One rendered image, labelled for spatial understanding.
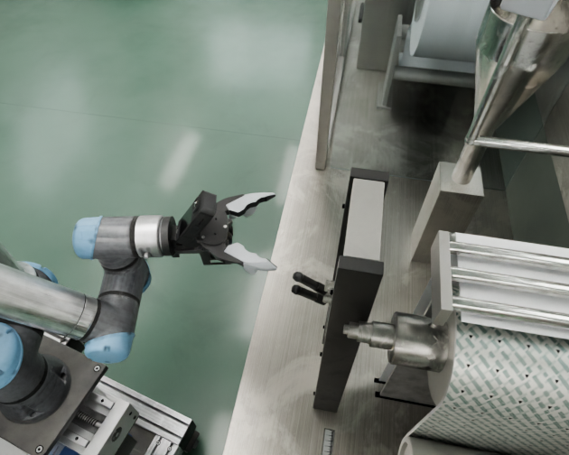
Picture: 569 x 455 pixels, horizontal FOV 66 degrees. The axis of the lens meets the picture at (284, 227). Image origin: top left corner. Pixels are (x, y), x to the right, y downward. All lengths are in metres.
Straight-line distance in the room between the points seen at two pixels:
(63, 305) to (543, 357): 0.66
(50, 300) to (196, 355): 1.30
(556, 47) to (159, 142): 2.43
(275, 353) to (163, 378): 1.05
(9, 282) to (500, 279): 0.66
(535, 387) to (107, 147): 2.72
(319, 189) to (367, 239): 0.79
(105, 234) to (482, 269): 0.59
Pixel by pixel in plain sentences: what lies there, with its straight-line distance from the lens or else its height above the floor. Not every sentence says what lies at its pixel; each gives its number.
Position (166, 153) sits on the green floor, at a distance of 2.81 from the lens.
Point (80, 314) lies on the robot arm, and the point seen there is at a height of 1.20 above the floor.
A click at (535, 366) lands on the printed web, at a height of 1.40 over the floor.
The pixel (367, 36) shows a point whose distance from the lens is 1.10.
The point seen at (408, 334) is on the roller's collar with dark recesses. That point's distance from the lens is 0.55.
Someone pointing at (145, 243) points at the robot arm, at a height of 1.24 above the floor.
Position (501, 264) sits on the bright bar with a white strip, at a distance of 0.55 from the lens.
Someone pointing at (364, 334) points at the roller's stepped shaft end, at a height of 1.35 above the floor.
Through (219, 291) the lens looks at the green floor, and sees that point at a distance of 2.14.
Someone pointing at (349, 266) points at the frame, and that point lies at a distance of 0.49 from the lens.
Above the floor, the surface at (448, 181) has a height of 1.17.
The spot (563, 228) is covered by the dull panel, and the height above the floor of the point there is 1.11.
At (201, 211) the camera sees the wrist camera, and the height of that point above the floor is 1.32.
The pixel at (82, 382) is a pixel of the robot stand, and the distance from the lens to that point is 1.18.
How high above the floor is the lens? 1.85
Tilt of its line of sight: 52 degrees down
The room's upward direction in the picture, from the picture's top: straight up
